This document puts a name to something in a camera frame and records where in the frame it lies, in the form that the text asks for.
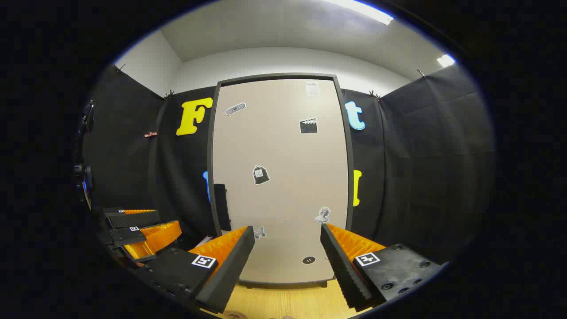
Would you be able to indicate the grey white box set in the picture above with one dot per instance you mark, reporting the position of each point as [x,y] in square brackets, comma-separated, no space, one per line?
[204,241]

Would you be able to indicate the beige cabinet door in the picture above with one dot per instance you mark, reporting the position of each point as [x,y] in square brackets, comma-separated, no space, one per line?
[283,146]

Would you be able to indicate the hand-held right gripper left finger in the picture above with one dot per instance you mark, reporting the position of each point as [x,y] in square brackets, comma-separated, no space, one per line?
[232,266]

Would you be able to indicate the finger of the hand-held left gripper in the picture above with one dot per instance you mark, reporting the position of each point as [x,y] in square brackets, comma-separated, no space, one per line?
[133,219]
[128,235]

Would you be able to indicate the long ceiling light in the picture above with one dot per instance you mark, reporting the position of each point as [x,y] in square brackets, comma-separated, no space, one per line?
[359,9]

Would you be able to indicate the dark grey cabinet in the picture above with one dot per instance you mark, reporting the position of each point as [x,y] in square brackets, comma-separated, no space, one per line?
[351,155]

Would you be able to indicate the small ceiling light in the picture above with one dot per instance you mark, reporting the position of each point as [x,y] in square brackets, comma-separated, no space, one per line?
[445,60]

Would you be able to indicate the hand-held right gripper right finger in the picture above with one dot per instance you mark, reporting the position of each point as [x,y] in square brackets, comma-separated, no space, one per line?
[343,270]

